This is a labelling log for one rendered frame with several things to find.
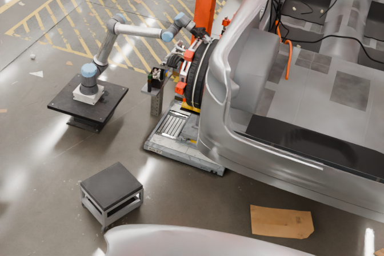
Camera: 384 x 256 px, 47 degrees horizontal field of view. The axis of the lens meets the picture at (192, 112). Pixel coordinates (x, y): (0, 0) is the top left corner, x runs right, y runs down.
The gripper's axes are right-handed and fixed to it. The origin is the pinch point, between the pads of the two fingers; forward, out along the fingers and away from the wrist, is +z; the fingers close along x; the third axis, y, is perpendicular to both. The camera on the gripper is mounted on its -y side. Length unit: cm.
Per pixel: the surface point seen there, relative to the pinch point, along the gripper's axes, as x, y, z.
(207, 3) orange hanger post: 0, -46, -23
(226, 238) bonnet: 144, 269, 9
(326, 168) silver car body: 55, 108, 101
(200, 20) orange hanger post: -20, -45, -18
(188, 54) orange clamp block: -10.2, 21.2, -8.3
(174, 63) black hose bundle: -28.6, 20.1, -13.1
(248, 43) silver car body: 29.0, 10.6, 22.8
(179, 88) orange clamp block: -33.6, 36.1, 4.4
